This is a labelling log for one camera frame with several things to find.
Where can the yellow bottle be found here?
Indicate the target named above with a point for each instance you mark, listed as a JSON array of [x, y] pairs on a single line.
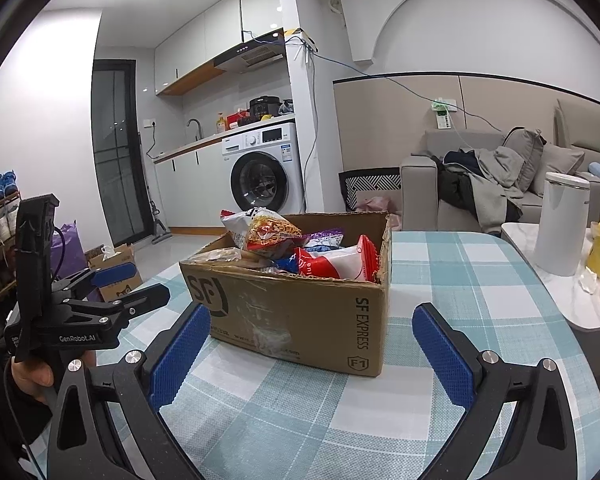
[[221, 124]]

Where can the person's left hand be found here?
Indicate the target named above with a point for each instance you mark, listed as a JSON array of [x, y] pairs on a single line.
[[30, 377]]

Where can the pair of blue shoes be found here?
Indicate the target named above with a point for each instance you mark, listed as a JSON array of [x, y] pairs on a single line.
[[2, 185]]

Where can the checked tablecloth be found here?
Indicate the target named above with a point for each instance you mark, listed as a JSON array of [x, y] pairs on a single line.
[[455, 280]]

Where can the white cabinets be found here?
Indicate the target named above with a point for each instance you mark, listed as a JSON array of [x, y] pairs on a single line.
[[195, 40], [190, 190]]

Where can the stick vacuum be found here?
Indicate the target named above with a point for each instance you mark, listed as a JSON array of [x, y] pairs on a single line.
[[160, 232]]

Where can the white upper cabinets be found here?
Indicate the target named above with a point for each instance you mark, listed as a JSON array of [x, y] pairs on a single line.
[[195, 40]]

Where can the white side table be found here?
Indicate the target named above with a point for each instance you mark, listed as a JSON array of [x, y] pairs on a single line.
[[580, 310]]

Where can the green wall remote holder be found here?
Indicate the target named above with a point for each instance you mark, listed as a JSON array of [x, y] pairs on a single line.
[[442, 112]]

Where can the small printed cardboard box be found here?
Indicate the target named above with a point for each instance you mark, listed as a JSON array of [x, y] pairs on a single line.
[[115, 290]]

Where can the brown cardboard box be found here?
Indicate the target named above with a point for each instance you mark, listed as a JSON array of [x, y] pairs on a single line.
[[290, 310]]

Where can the purple bag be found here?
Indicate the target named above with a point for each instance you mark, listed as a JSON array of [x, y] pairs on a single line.
[[70, 245]]

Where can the blue cookie packet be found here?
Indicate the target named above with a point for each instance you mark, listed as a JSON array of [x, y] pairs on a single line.
[[286, 262]]

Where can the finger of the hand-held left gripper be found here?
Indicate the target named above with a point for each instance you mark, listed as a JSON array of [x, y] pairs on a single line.
[[140, 300], [112, 273]]

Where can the grey cushion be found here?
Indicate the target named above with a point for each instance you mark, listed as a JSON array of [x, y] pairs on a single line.
[[560, 165], [525, 155]]

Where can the black pressure cooker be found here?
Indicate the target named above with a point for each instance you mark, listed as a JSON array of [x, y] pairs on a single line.
[[264, 107]]

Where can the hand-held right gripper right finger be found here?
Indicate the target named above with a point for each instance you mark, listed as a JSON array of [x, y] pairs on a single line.
[[445, 360]]

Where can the white lower cabinets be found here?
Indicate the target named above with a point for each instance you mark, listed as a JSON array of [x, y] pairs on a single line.
[[190, 190]]

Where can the white noodle snack packet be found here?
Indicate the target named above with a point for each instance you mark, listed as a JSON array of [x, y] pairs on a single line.
[[270, 230]]

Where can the white router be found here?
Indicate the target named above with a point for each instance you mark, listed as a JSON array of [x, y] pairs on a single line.
[[300, 37]]

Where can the red container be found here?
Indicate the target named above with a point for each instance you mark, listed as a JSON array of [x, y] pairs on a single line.
[[237, 120]]

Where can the clear cracker packet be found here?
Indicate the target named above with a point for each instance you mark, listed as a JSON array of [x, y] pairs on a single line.
[[215, 255]]

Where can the range hood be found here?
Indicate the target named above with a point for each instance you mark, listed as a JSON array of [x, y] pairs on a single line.
[[252, 55]]

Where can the white washing machine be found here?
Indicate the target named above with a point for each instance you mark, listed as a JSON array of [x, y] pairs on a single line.
[[260, 180]]

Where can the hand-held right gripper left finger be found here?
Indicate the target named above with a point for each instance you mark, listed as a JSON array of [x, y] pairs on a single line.
[[177, 360]]

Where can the black glass door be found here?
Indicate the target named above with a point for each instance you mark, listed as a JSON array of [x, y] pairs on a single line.
[[117, 155]]

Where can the red white snack packet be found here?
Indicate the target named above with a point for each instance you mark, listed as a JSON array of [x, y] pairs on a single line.
[[340, 262]]

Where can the purple silver snack packet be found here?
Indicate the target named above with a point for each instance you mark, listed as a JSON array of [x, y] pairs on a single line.
[[325, 237]]

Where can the white bin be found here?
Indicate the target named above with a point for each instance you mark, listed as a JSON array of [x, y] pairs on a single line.
[[560, 225]]

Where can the black white patterned basket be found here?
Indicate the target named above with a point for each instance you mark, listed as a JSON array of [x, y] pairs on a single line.
[[367, 180]]

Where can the beige sofa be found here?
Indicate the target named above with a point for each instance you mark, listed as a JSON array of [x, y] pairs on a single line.
[[417, 190]]

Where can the pink cloth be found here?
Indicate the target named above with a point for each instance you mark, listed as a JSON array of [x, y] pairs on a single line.
[[377, 204]]

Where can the pile of clothes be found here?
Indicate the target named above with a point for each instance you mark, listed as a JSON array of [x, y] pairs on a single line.
[[480, 185]]

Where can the metal faucet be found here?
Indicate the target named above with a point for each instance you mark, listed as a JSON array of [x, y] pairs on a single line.
[[199, 130]]

